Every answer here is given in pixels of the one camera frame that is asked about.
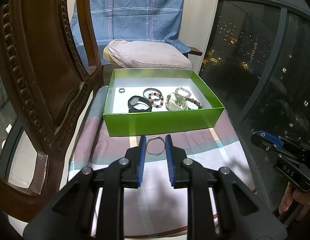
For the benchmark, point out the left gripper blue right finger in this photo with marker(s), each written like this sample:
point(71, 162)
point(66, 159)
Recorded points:
point(219, 204)

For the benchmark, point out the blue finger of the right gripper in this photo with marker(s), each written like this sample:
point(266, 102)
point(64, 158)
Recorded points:
point(266, 140)

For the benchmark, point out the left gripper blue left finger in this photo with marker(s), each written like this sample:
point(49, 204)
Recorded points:
point(69, 214)

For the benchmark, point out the cream white wrist watch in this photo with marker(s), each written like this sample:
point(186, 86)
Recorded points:
point(175, 102)

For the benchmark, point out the black wrist watch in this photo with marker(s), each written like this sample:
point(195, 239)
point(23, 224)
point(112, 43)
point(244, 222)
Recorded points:
point(135, 101)

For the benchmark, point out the person's right hand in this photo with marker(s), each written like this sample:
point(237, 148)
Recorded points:
point(293, 194)

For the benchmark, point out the pink plaid cloth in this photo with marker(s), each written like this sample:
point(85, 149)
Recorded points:
point(156, 209)

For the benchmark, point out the green cardboard box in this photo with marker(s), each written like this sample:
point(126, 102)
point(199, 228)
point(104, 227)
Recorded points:
point(204, 108)

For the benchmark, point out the pink cushion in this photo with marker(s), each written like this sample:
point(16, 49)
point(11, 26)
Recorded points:
point(147, 54)

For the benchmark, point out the carved wooden chair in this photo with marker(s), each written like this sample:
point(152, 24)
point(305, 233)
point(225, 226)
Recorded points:
point(48, 86)

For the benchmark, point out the blue plaid cloth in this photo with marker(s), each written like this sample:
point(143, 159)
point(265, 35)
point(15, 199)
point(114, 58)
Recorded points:
point(156, 21)

